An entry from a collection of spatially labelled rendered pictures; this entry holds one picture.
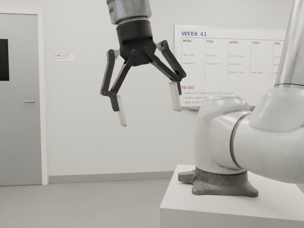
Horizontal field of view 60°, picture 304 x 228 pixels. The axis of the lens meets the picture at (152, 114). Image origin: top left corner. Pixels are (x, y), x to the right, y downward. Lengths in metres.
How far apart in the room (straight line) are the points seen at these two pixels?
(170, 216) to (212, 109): 0.30
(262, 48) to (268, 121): 3.42
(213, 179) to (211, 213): 0.13
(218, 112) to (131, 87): 2.78
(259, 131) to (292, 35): 0.25
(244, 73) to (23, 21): 2.90
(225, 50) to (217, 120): 3.09
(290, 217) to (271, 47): 3.52
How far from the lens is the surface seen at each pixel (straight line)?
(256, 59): 3.97
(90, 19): 3.61
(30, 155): 3.65
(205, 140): 0.76
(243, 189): 0.80
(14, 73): 3.64
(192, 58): 3.62
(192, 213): 0.69
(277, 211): 0.74
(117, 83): 0.57
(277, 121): 0.64
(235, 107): 0.75
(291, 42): 0.73
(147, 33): 0.57
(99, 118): 3.48
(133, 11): 0.56
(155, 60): 0.59
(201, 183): 0.80
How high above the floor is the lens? 1.11
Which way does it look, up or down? 4 degrees down
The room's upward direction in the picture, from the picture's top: straight up
